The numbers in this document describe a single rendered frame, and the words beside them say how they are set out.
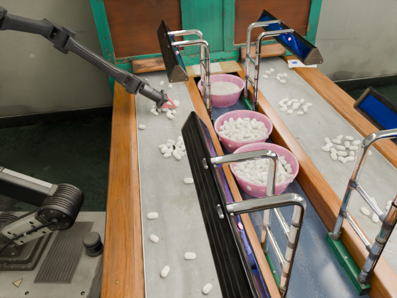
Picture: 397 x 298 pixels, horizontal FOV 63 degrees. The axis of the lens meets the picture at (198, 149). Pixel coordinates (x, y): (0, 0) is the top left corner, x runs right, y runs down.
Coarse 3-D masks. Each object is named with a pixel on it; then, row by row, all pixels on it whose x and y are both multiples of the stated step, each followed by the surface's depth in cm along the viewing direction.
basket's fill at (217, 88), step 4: (212, 84) 193; (216, 84) 192; (220, 84) 190; (224, 84) 192; (228, 84) 190; (232, 84) 190; (212, 88) 186; (216, 88) 186; (220, 88) 186; (224, 88) 185; (228, 88) 185; (232, 88) 186; (236, 88) 186; (212, 92) 184; (216, 92) 182; (220, 92) 182; (224, 92) 182; (228, 92) 183; (232, 92) 181; (224, 96) 179; (228, 100) 178
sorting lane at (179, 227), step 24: (144, 96) 182; (144, 120) 162; (168, 120) 160; (144, 144) 145; (144, 168) 132; (168, 168) 131; (144, 192) 121; (168, 192) 120; (192, 192) 119; (144, 216) 111; (168, 216) 111; (192, 216) 110; (144, 240) 103; (168, 240) 103; (192, 240) 102; (144, 264) 96; (168, 264) 96; (192, 264) 95; (168, 288) 90; (192, 288) 90; (216, 288) 89
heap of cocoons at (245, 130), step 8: (232, 120) 157; (240, 120) 158; (248, 120) 157; (224, 128) 155; (232, 128) 151; (240, 128) 151; (248, 128) 151; (256, 128) 152; (264, 128) 149; (224, 136) 146; (232, 136) 146; (240, 136) 146; (248, 136) 147; (256, 136) 146; (264, 136) 146
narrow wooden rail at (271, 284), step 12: (192, 84) 186; (192, 96) 174; (204, 108) 163; (204, 120) 154; (216, 144) 138; (228, 168) 125; (228, 180) 120; (252, 228) 102; (252, 240) 98; (264, 264) 91; (264, 276) 89; (276, 288) 86
